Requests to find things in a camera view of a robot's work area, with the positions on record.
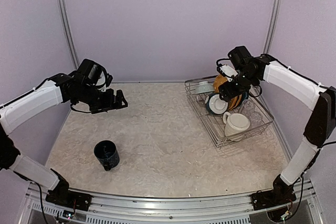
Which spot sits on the metal wire dish rack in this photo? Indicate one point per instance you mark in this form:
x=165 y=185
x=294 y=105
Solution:
x=214 y=124

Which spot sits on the dark blue ceramic mug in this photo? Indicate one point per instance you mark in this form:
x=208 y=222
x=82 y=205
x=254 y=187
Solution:
x=107 y=154

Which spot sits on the right aluminium frame post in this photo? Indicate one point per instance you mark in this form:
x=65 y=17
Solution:
x=272 y=26

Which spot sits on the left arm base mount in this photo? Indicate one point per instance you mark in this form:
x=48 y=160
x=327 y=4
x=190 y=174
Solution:
x=61 y=195

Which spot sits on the left aluminium frame post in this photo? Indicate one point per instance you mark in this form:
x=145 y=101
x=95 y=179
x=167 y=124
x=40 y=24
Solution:
x=67 y=33

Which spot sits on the aluminium frame post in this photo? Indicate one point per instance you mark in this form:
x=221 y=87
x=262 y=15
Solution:
x=67 y=33
x=272 y=26

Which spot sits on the dark bowl white inside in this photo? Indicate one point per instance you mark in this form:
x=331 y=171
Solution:
x=214 y=105

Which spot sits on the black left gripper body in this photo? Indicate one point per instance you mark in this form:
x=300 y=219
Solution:
x=97 y=102

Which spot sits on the front aluminium rail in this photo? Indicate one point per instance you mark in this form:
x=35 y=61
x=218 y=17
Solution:
x=108 y=208

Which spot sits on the white ribbed ceramic mug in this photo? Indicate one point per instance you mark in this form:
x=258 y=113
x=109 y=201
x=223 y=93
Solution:
x=235 y=124

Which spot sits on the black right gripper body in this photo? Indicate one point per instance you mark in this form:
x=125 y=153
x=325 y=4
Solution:
x=243 y=85

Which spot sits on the blue polka dot plate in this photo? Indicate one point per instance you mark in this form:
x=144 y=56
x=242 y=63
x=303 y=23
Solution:
x=245 y=96

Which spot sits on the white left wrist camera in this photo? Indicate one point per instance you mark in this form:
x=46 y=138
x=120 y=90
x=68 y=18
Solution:
x=104 y=81

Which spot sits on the clear glass tumbler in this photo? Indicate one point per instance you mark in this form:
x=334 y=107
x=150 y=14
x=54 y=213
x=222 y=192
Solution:
x=248 y=109

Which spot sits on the dark bowl pale blue inside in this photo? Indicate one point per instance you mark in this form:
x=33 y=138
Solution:
x=204 y=87

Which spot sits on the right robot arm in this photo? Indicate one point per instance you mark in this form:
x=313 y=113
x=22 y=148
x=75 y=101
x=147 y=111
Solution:
x=244 y=71

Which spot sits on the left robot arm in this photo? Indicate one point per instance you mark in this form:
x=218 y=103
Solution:
x=88 y=84

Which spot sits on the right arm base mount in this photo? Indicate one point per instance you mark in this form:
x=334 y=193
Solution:
x=280 y=194

